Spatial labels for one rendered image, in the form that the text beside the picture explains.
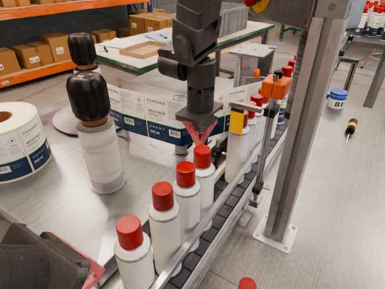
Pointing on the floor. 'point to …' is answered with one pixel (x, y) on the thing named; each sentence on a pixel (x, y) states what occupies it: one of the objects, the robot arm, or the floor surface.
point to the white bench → (141, 65)
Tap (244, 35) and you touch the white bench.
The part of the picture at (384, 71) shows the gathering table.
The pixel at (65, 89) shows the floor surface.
